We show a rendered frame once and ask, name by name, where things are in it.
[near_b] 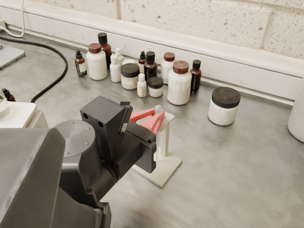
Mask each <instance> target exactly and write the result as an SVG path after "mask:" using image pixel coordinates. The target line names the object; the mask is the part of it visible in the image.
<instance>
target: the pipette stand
mask: <svg viewBox="0 0 304 228"><path fill-rule="evenodd" d="M174 118H175V116H174V115H172V114H169V113H167V112H165V117H164V120H163V122H162V124H161V126H160V128H159V131H160V132H161V147H159V149H158V156H157V162H156V168H155V170H154V171H153V172H152V173H151V174H150V173H148V172H146V171H144V170H143V169H141V168H140V167H138V166H136V165H133V166H132V167H131V169H132V170H134V171H135V172H137V173H138V174H140V175H142V176H144V177H145V178H147V179H148V180H150V181H151V182H153V183H155V184H156V185H158V186H160V187H161V188H162V187H163V186H164V185H165V183H166V182H167V181H168V180H169V178H170V177H171V176H172V174H173V173H174V172H175V170H176V169H177V168H178V167H179V165H180V164H181V163H182V161H183V159H181V158H179V157H177V156H176V155H174V154H172V153H170V152H168V144H169V129H170V122H171V121H172V120H173V119H174ZM154 161H156V153H154Z"/></svg>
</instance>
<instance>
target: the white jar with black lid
mask: <svg viewBox="0 0 304 228"><path fill-rule="evenodd" d="M240 99H241V95H240V93H239V92H238V91H237V90H235V89H233V88H230V87H225V86H222V87H218V88H216V89H214V90H213V93H212V97H211V101H210V106H209V112H208V117H209V119H210V120H211V121H212V122H213V123H215V124H217V125H222V126H225V125H230V124H232V123H233V122H234V120H235V118H236V114H237V111H238V107H239V102H240Z"/></svg>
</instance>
